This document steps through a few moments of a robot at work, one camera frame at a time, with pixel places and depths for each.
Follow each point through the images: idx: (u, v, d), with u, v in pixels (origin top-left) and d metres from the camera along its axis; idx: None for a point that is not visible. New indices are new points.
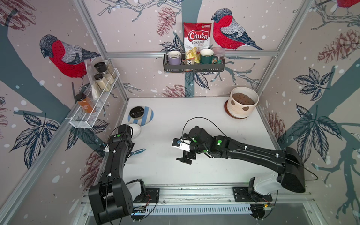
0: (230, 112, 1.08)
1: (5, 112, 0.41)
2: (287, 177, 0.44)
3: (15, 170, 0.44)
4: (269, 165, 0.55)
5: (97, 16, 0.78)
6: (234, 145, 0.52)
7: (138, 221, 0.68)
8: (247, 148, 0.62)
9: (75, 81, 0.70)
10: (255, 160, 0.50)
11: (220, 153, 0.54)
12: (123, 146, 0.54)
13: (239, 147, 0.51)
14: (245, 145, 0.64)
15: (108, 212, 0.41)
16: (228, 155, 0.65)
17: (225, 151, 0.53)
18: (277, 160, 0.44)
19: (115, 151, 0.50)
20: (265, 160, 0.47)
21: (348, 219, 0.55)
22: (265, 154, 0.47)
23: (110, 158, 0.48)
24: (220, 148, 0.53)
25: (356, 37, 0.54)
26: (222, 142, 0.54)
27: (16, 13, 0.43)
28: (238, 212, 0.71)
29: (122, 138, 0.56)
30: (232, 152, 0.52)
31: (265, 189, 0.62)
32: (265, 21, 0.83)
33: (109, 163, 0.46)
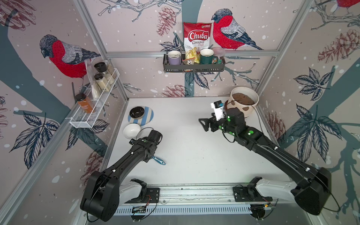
0: None
1: (5, 112, 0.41)
2: (305, 193, 0.42)
3: (15, 170, 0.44)
4: (291, 174, 0.46)
5: (97, 16, 0.78)
6: (266, 141, 0.51)
7: (138, 221, 0.68)
8: (277, 149, 0.48)
9: (75, 81, 0.70)
10: (280, 163, 0.48)
11: (246, 143, 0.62)
12: (142, 150, 0.55)
13: (271, 145, 0.50)
14: (276, 146, 0.49)
15: (91, 203, 0.41)
16: (254, 147, 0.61)
17: (254, 143, 0.53)
18: (304, 173, 0.42)
19: (132, 152, 0.53)
20: (291, 167, 0.45)
21: (348, 219, 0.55)
22: (294, 162, 0.45)
23: (126, 157, 0.50)
24: (250, 137, 0.53)
25: (356, 37, 0.54)
26: (253, 133, 0.54)
27: (16, 13, 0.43)
28: (238, 212, 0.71)
29: (147, 144, 0.58)
30: (259, 146, 0.52)
31: (267, 191, 0.61)
32: (265, 21, 0.83)
33: (124, 161, 0.48)
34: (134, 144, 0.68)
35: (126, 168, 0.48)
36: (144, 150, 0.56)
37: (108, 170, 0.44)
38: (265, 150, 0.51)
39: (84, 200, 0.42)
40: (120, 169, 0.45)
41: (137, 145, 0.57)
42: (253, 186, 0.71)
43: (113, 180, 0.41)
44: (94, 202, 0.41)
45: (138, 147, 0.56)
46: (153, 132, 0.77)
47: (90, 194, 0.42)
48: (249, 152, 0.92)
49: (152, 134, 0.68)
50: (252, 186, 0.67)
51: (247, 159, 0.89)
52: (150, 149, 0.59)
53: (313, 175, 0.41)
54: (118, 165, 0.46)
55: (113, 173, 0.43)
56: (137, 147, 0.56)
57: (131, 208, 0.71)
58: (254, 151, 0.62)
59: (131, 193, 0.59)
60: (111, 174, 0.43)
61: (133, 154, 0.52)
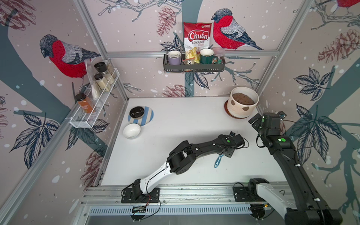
0: (230, 112, 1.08)
1: (5, 112, 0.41)
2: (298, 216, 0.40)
3: (15, 170, 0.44)
4: (296, 192, 0.43)
5: (97, 16, 0.78)
6: (293, 155, 0.48)
7: (138, 221, 0.68)
8: (298, 167, 0.45)
9: (75, 81, 0.70)
10: (291, 179, 0.45)
11: (270, 146, 0.55)
12: (221, 145, 0.63)
13: (295, 160, 0.47)
14: (299, 164, 0.46)
15: (174, 156, 0.60)
16: (276, 155, 0.52)
17: (278, 150, 0.50)
18: (309, 199, 0.39)
19: (214, 144, 0.62)
20: (299, 186, 0.42)
21: (348, 219, 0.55)
22: (307, 185, 0.42)
23: (209, 144, 0.61)
24: (277, 142, 0.51)
25: (356, 37, 0.54)
26: (285, 141, 0.52)
27: (16, 13, 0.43)
28: (238, 212, 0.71)
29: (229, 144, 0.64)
30: (281, 155, 0.49)
31: (266, 196, 0.59)
32: (265, 21, 0.83)
33: (206, 146, 0.60)
34: (219, 138, 0.66)
35: (204, 153, 0.59)
36: (222, 147, 0.63)
37: (193, 146, 0.58)
38: (284, 161, 0.48)
39: (174, 153, 0.60)
40: (200, 151, 0.57)
41: (221, 139, 0.65)
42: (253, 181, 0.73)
43: (193, 156, 0.54)
44: (175, 159, 0.59)
45: (221, 143, 0.64)
46: (237, 135, 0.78)
47: (176, 151, 0.60)
48: (249, 152, 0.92)
49: (237, 138, 0.71)
50: (254, 182, 0.68)
51: (247, 160, 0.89)
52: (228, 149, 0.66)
53: (319, 206, 0.42)
54: (200, 147, 0.58)
55: (196, 150, 0.56)
56: (220, 142, 0.64)
57: (131, 208, 0.71)
58: (274, 159, 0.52)
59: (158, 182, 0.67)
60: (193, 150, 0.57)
61: (214, 146, 0.61)
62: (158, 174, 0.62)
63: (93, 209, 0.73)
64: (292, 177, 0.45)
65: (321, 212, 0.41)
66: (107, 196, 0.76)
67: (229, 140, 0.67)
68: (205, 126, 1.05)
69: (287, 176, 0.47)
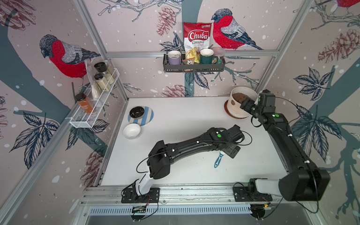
0: (230, 112, 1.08)
1: (5, 112, 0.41)
2: (289, 178, 0.43)
3: (15, 170, 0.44)
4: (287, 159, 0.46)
5: (97, 16, 0.78)
6: (285, 127, 0.51)
7: (138, 221, 0.68)
8: (290, 137, 0.48)
9: (75, 81, 0.70)
10: (283, 147, 0.49)
11: (264, 122, 0.58)
12: (206, 142, 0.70)
13: (287, 131, 0.50)
14: (291, 134, 0.49)
15: (150, 160, 0.51)
16: (270, 129, 0.55)
17: (272, 123, 0.54)
18: (299, 162, 0.42)
19: (198, 141, 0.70)
20: (290, 152, 0.45)
21: (348, 219, 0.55)
22: (298, 150, 0.45)
23: (191, 143, 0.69)
24: (272, 118, 0.54)
25: (356, 37, 0.54)
26: (279, 117, 0.55)
27: (16, 13, 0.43)
28: (237, 212, 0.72)
29: (219, 140, 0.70)
30: (275, 128, 0.53)
31: (265, 187, 0.60)
32: (265, 21, 0.83)
33: (185, 145, 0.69)
34: (206, 134, 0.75)
35: (182, 153, 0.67)
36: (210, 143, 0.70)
37: (169, 147, 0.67)
38: (277, 132, 0.52)
39: (150, 155, 0.51)
40: (178, 152, 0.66)
41: (207, 136, 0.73)
42: (253, 181, 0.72)
43: (167, 161, 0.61)
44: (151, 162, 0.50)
45: (207, 140, 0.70)
46: (234, 129, 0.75)
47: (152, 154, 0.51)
48: (249, 152, 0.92)
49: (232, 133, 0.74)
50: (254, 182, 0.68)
51: (247, 160, 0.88)
52: (220, 145, 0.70)
53: (309, 168, 0.45)
54: (178, 147, 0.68)
55: (170, 152, 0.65)
56: (207, 138, 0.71)
57: (131, 208, 0.71)
58: (269, 132, 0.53)
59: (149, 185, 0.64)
60: (168, 152, 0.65)
61: (198, 143, 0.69)
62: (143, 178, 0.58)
63: (93, 209, 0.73)
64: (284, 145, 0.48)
65: (311, 172, 0.44)
66: (107, 196, 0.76)
67: (220, 135, 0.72)
68: (205, 126, 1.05)
69: (280, 145, 0.50)
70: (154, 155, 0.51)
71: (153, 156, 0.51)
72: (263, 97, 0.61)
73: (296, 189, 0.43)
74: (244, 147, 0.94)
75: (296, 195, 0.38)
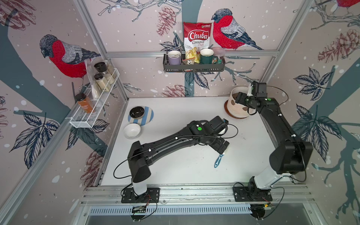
0: (230, 112, 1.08)
1: (5, 112, 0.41)
2: (278, 151, 0.48)
3: (15, 170, 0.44)
4: (277, 134, 0.51)
5: (97, 16, 0.78)
6: (276, 108, 0.57)
7: (138, 221, 0.68)
8: (280, 116, 0.54)
9: (75, 81, 0.70)
10: (274, 125, 0.54)
11: (257, 106, 0.64)
12: (186, 137, 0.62)
13: (277, 112, 0.55)
14: (281, 114, 0.55)
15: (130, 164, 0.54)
16: (263, 111, 0.61)
17: (264, 106, 0.60)
18: (287, 136, 0.47)
19: (176, 137, 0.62)
20: (280, 128, 0.50)
21: (348, 219, 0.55)
22: (287, 127, 0.50)
23: (168, 141, 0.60)
24: (265, 101, 0.60)
25: (356, 37, 0.54)
26: (271, 101, 0.60)
27: (16, 13, 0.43)
28: (238, 212, 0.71)
29: (199, 133, 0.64)
30: (266, 109, 0.58)
31: (262, 180, 0.62)
32: (265, 21, 0.83)
33: (163, 142, 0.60)
34: (186, 128, 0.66)
35: (160, 152, 0.46)
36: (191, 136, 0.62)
37: (146, 146, 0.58)
38: (269, 112, 0.57)
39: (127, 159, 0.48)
40: (155, 151, 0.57)
41: (186, 131, 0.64)
42: (253, 181, 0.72)
43: (144, 161, 0.44)
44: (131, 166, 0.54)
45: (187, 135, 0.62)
46: (215, 119, 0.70)
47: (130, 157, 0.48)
48: (249, 152, 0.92)
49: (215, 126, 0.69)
50: (254, 182, 0.68)
51: (247, 160, 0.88)
52: (202, 138, 0.52)
53: (295, 140, 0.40)
54: (155, 145, 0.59)
55: (146, 152, 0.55)
56: (186, 133, 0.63)
57: (131, 208, 0.71)
58: (261, 115, 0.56)
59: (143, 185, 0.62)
60: (145, 153, 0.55)
61: (177, 139, 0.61)
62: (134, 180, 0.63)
63: (93, 208, 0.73)
64: (275, 123, 0.53)
65: (297, 144, 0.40)
66: (107, 196, 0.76)
67: (201, 128, 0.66)
68: None
69: (270, 123, 0.56)
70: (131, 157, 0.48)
71: (132, 158, 0.48)
72: (255, 85, 0.69)
73: (284, 159, 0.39)
74: (244, 146, 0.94)
75: (284, 165, 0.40)
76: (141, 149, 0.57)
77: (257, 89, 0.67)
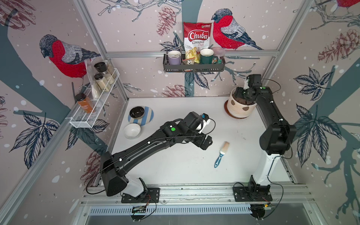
0: (230, 112, 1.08)
1: (5, 112, 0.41)
2: (266, 133, 0.55)
3: (15, 170, 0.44)
4: (267, 117, 0.58)
5: (97, 16, 0.78)
6: (269, 96, 0.63)
7: (138, 221, 0.68)
8: (271, 103, 0.60)
9: (75, 81, 0.70)
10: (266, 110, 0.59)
11: (252, 93, 0.69)
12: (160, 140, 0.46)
13: (269, 99, 0.62)
14: (272, 101, 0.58)
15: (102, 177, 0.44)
16: (257, 98, 0.66)
17: (258, 94, 0.65)
18: (275, 119, 0.55)
19: (149, 140, 0.46)
20: (270, 113, 0.57)
21: (348, 219, 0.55)
22: (276, 111, 0.57)
23: (140, 147, 0.45)
24: (259, 90, 0.66)
25: (356, 37, 0.54)
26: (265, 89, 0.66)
27: (16, 13, 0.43)
28: (238, 211, 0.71)
29: (173, 135, 0.48)
30: (260, 97, 0.64)
31: (258, 172, 0.65)
32: (265, 21, 0.83)
33: (134, 148, 0.44)
34: (159, 131, 0.48)
35: (132, 160, 0.44)
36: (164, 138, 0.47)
37: (116, 156, 0.42)
38: (262, 100, 0.62)
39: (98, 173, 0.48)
40: (126, 159, 0.42)
41: (159, 133, 0.48)
42: (253, 180, 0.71)
43: (114, 172, 0.39)
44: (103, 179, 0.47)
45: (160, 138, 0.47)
46: (189, 116, 0.52)
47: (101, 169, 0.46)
48: (249, 152, 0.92)
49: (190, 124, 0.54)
50: (254, 182, 0.68)
51: (247, 160, 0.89)
52: (177, 139, 0.51)
53: (282, 123, 0.56)
54: (127, 152, 0.43)
55: (116, 162, 0.41)
56: (159, 136, 0.47)
57: (131, 208, 0.71)
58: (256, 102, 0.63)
59: (134, 187, 0.60)
60: (115, 163, 0.41)
61: (150, 144, 0.45)
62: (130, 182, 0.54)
63: (93, 209, 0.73)
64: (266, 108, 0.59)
65: (283, 125, 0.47)
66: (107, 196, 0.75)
67: (175, 127, 0.50)
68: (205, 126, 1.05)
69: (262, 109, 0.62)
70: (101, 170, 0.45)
71: (102, 171, 0.45)
72: (251, 77, 0.74)
73: (271, 139, 0.56)
74: (244, 146, 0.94)
75: (271, 145, 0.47)
76: (111, 160, 0.42)
77: (253, 80, 0.73)
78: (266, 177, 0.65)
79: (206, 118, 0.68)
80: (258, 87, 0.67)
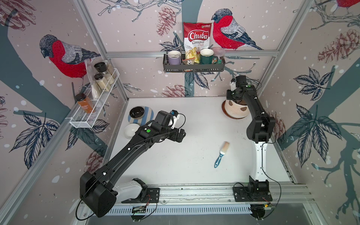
0: (228, 112, 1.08)
1: (5, 112, 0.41)
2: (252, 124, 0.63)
3: (15, 170, 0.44)
4: (251, 111, 0.67)
5: (97, 16, 0.78)
6: (254, 93, 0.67)
7: (138, 221, 0.68)
8: (255, 99, 0.70)
9: (75, 81, 0.70)
10: (250, 104, 0.68)
11: (239, 91, 0.77)
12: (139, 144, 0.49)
13: (254, 95, 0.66)
14: (256, 97, 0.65)
15: (87, 200, 0.42)
16: (243, 96, 0.74)
17: (244, 92, 0.73)
18: (258, 113, 0.64)
19: (129, 147, 0.47)
20: (254, 107, 0.67)
21: (348, 219, 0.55)
22: (258, 106, 0.67)
23: (123, 155, 0.45)
24: (245, 88, 0.75)
25: (356, 37, 0.54)
26: (251, 87, 0.75)
27: (16, 13, 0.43)
28: (237, 212, 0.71)
29: (149, 135, 0.51)
30: (246, 94, 0.72)
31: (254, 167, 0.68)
32: (265, 21, 0.83)
33: (116, 158, 0.44)
34: (135, 136, 0.50)
35: (117, 169, 0.43)
36: (143, 141, 0.49)
37: (99, 171, 0.41)
38: (247, 95, 0.72)
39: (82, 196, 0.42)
40: (111, 171, 0.42)
41: (135, 138, 0.50)
42: (253, 181, 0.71)
43: (102, 187, 0.38)
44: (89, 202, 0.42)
45: (137, 141, 0.49)
46: (159, 115, 0.57)
47: (84, 192, 0.42)
48: (249, 152, 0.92)
49: (162, 121, 0.58)
50: (254, 182, 0.67)
51: (247, 159, 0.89)
52: (154, 138, 0.53)
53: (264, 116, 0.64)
54: (108, 165, 0.43)
55: (101, 177, 0.40)
56: (137, 140, 0.49)
57: (131, 208, 0.71)
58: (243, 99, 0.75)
59: (130, 192, 0.59)
60: (100, 178, 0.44)
61: (131, 150, 0.47)
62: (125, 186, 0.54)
63: None
64: (251, 103, 0.68)
65: (266, 118, 0.66)
66: None
67: (150, 129, 0.53)
68: (205, 126, 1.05)
69: (248, 105, 0.71)
70: (86, 190, 0.43)
71: (86, 191, 0.43)
72: (238, 78, 0.82)
73: (255, 130, 0.64)
74: (244, 146, 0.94)
75: (256, 135, 0.66)
76: (93, 176, 0.44)
77: (239, 80, 0.82)
78: (262, 171, 0.67)
79: (176, 114, 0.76)
80: (244, 86, 0.76)
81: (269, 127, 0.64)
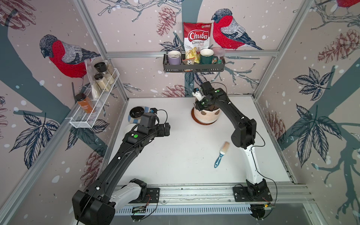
0: (201, 121, 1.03)
1: (5, 112, 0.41)
2: (236, 132, 0.61)
3: (15, 170, 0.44)
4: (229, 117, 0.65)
5: (97, 16, 0.78)
6: (225, 98, 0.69)
7: (138, 221, 0.68)
8: (230, 103, 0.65)
9: (75, 80, 0.71)
10: (226, 111, 0.65)
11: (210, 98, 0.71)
12: (130, 151, 0.48)
13: (227, 101, 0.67)
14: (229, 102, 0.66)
15: (85, 219, 0.41)
16: (216, 102, 0.69)
17: (215, 99, 0.68)
18: (238, 119, 0.61)
19: (120, 157, 0.46)
20: (231, 113, 0.63)
21: (348, 219, 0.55)
22: (236, 112, 0.64)
23: (115, 165, 0.44)
24: (215, 94, 0.70)
25: (356, 37, 0.54)
26: (220, 92, 0.71)
27: (16, 13, 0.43)
28: (236, 211, 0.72)
29: (138, 141, 0.51)
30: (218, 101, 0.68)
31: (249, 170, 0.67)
32: (265, 21, 0.83)
33: (107, 169, 0.43)
34: (123, 144, 0.50)
35: (111, 182, 0.42)
36: (132, 147, 0.49)
37: (92, 187, 0.40)
38: (221, 102, 0.67)
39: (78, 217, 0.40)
40: (105, 184, 0.41)
41: (124, 146, 0.49)
42: (253, 184, 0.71)
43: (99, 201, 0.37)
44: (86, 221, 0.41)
45: (126, 148, 0.49)
46: (143, 118, 0.56)
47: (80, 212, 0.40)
48: None
49: (150, 122, 0.59)
50: (254, 186, 0.67)
51: None
52: (143, 143, 0.53)
53: (246, 122, 0.64)
54: (101, 178, 0.42)
55: (95, 192, 0.39)
56: (126, 148, 0.49)
57: (131, 208, 0.71)
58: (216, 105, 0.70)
59: (130, 196, 0.58)
60: (94, 194, 0.39)
61: (122, 159, 0.46)
62: (124, 191, 0.54)
63: None
64: (227, 109, 0.65)
65: (247, 123, 0.64)
66: None
67: (137, 134, 0.53)
68: (205, 126, 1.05)
69: (224, 111, 0.66)
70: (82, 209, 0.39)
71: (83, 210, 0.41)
72: (202, 86, 0.77)
73: (241, 137, 0.61)
74: None
75: (243, 140, 0.62)
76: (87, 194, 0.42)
77: (206, 87, 0.77)
78: (257, 173, 0.66)
79: (156, 111, 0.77)
80: (213, 92, 0.71)
81: (253, 130, 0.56)
